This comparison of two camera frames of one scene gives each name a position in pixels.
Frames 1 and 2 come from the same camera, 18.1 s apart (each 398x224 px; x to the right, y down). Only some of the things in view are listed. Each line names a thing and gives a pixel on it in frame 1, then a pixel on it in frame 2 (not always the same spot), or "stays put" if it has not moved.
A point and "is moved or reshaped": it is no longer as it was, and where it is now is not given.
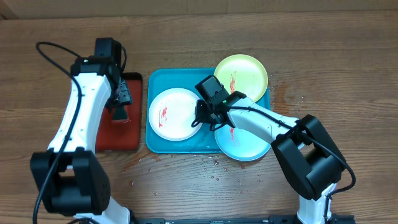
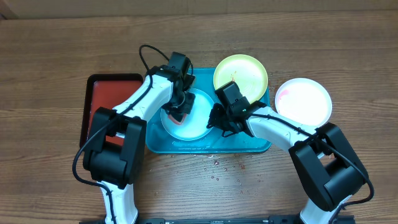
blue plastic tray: x=160 y=79 stays put
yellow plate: x=243 y=73 stays put
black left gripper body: x=117 y=100 to x=183 y=104
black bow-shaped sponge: x=119 y=112 is moved or reshaped
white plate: x=172 y=113 to x=305 y=100
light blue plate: x=240 y=144 to x=194 y=126
